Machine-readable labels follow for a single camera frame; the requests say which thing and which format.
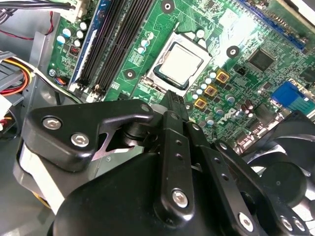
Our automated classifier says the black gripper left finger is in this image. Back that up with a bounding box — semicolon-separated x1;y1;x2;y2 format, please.
13;90;195;222

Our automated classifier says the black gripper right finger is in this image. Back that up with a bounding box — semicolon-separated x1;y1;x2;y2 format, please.
174;92;311;236

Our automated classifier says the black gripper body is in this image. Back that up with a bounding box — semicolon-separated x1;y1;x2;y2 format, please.
48;152;238;236

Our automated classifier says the metal socket cover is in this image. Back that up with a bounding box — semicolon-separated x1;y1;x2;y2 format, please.
144;31;214;97

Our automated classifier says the silver CPU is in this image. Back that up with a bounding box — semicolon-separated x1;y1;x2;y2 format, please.
158;41;205;89

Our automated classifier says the metal locking lever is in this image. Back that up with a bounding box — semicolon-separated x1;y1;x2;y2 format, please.
147;21;181;77

